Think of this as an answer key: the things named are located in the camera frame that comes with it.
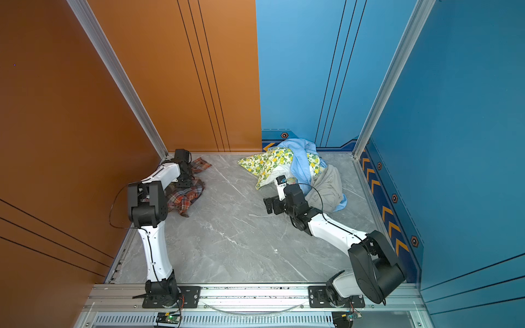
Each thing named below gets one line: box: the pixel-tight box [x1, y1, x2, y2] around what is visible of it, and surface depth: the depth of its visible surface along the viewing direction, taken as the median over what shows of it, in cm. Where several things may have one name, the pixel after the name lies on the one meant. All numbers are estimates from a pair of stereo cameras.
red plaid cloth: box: [166, 157, 212, 218], surface depth 98 cm
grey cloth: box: [304, 164, 343, 213], surface depth 96 cm
